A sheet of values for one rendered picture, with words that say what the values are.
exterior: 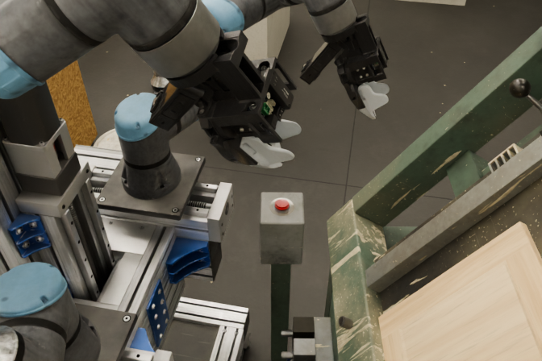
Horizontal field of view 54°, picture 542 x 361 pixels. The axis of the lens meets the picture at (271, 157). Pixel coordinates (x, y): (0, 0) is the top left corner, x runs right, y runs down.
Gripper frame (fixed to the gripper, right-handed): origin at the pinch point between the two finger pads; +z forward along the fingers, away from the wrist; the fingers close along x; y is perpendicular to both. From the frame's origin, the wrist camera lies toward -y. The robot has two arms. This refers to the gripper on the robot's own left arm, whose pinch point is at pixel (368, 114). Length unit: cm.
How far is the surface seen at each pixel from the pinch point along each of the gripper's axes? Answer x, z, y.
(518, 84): 2.7, 4.3, 27.4
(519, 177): -3.6, 21.5, 23.2
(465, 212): -4.6, 27.4, 11.5
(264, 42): 203, 59, -110
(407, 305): -16.6, 40.8, -5.2
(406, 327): -21.0, 42.4, -6.0
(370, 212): 15.4, 41.4, -16.8
